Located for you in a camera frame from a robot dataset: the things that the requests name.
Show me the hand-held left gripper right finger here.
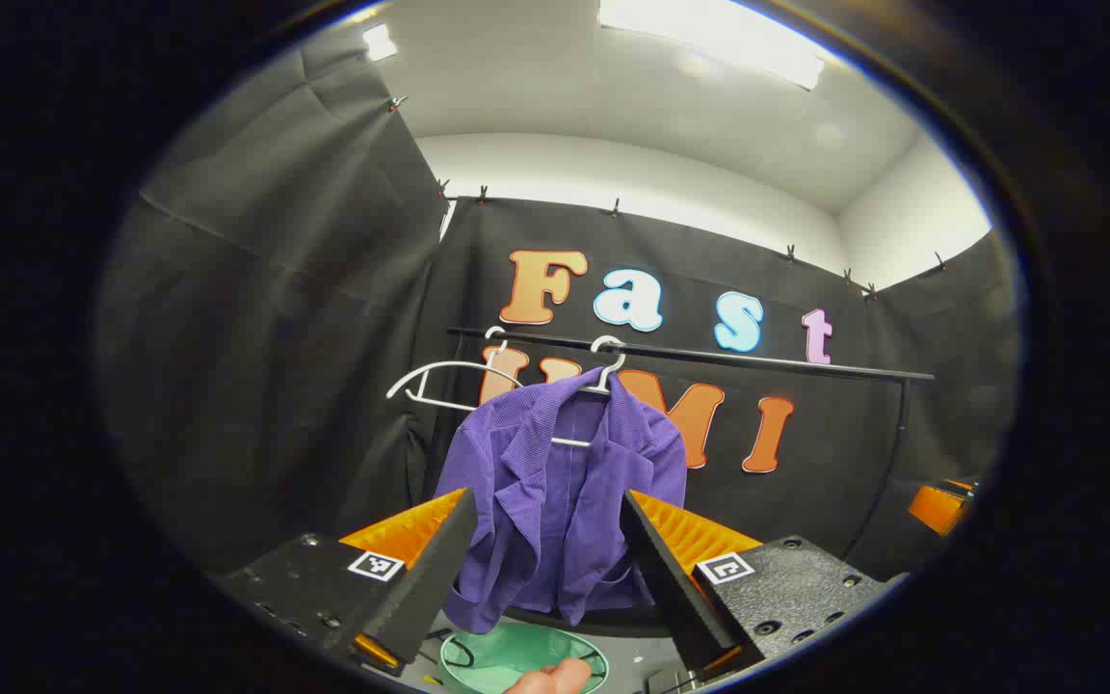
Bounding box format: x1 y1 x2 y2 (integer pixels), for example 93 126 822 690
620 489 911 687

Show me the purple corduroy shirt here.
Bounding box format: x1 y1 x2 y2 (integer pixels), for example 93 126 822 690
435 366 689 635

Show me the black backdrop cloth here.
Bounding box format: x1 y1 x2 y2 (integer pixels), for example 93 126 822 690
97 43 1023 618

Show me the white plastic clothes hanger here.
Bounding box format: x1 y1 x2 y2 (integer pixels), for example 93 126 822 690
550 334 628 449
386 326 527 414

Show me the long ceiling light panel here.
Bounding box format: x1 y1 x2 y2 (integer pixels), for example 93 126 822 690
598 0 826 93

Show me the black clothes rack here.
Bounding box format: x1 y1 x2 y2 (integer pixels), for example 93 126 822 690
446 326 937 565

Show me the green laundry hamper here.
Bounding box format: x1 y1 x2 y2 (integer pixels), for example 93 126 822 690
439 622 609 694

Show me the row of small backdrop clips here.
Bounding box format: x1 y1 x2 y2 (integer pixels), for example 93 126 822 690
386 93 951 300

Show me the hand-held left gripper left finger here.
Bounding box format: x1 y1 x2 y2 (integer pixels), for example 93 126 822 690
213 487 479 676

